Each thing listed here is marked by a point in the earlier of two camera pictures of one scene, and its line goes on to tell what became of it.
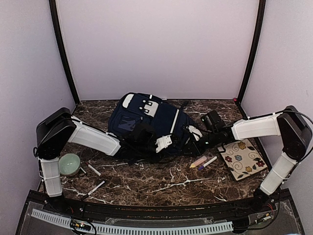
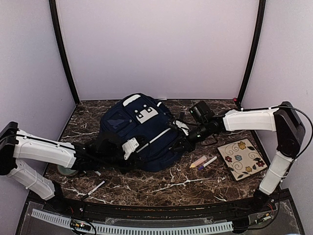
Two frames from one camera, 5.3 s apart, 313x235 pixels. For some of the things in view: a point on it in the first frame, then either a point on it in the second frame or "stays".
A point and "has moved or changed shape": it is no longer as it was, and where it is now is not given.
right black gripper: [196, 150] -> [187, 145]
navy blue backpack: [167, 122] has moved or changed shape
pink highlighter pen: [198, 162] stays
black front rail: [118, 209] stays
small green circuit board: [78, 224] stays
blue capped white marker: [207, 163] stays
